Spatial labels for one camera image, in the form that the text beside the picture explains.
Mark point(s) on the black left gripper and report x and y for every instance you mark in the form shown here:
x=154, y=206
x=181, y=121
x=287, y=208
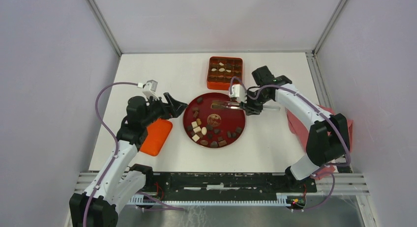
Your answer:
x=174, y=107

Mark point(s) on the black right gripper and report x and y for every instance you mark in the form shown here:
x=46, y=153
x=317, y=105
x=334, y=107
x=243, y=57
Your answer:
x=251, y=109

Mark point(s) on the metal tongs with white handle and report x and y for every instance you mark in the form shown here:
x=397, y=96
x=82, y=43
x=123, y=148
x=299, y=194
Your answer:
x=217, y=105

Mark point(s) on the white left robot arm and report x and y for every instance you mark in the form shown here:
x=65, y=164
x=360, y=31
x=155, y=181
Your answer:
x=100, y=203

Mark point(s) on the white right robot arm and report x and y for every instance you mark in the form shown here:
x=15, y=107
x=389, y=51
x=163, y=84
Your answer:
x=328, y=142

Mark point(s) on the white square chocolate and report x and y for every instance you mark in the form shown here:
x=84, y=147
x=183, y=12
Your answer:
x=194, y=124

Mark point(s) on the orange chocolate box with dividers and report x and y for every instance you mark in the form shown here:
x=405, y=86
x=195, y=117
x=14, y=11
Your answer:
x=221, y=80

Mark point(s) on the orange box lid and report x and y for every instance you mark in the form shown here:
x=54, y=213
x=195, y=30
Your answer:
x=158, y=133

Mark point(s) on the round red lacquer tray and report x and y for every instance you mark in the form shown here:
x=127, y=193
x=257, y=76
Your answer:
x=216, y=128

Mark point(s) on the pink cloth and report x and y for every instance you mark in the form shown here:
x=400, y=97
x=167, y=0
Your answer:
x=298, y=128

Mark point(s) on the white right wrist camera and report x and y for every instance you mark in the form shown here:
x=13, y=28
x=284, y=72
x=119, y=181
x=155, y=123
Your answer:
x=238, y=93

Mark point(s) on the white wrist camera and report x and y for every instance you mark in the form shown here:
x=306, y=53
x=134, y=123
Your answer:
x=238, y=93
x=149, y=89

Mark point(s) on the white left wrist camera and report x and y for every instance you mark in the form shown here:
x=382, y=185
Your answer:
x=149, y=89

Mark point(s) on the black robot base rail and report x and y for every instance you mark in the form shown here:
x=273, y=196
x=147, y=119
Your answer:
x=203, y=186

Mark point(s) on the white cable duct strip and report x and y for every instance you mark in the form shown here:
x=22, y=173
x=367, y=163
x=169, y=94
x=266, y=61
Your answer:
x=280, y=201

